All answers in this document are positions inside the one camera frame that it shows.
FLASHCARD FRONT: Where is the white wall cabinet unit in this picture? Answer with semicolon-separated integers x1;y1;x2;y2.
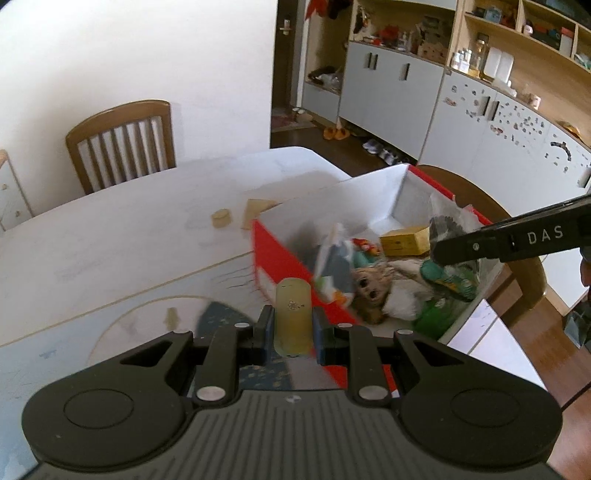
295;0;591;195

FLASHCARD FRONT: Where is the green printed packet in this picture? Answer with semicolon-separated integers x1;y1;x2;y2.
418;258;481;301

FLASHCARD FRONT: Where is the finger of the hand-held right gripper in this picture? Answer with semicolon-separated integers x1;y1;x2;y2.
429;220;513;266

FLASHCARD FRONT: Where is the red cardboard shoe box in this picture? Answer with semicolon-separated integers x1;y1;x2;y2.
252;165;518;398

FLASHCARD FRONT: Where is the dark wooden door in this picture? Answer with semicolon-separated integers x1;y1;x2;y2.
271;0;308;112

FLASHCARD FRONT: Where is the wooden triangle block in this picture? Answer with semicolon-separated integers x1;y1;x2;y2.
241;198;282;230

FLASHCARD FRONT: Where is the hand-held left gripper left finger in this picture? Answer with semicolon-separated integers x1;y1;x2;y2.
117;305;276;407

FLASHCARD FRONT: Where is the yellow cardboard box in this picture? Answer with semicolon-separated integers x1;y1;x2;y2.
379;224;432;257

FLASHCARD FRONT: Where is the patterned floor rug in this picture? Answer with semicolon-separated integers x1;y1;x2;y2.
271;108;315;132

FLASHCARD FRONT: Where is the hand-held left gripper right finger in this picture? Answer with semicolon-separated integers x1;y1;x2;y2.
311;307;467;407

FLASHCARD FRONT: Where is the wooden sideboard with white drawers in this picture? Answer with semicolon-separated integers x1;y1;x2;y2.
0;148;35;232

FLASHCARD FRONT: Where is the brown haired doll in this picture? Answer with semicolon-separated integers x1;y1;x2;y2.
348;258;444;326

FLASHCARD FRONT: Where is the clear plastic bag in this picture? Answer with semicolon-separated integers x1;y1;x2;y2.
427;189;495;241

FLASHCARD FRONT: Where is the wooden round-back chair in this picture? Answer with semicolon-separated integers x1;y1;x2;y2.
416;165;548;324

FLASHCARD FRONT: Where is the wooden slat-back chair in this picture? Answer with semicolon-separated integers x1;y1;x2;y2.
65;99;177;195

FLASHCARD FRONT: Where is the white green orange plastic bag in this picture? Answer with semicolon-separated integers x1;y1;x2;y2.
314;224;356;305

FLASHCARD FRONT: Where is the pale yellow cylinder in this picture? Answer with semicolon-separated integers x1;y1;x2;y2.
274;278;314;356

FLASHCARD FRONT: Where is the orange small toy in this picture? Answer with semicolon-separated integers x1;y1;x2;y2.
352;237;384;256

